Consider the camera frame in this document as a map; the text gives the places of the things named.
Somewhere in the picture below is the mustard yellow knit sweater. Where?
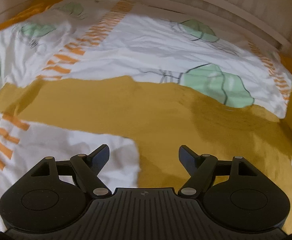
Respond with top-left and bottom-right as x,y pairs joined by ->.
0,52 -> 292,235

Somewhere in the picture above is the white leaf-print duvet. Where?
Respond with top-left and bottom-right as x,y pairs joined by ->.
0,0 -> 292,233

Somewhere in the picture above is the orange bed sheet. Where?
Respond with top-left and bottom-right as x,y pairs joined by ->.
0,0 -> 63,31

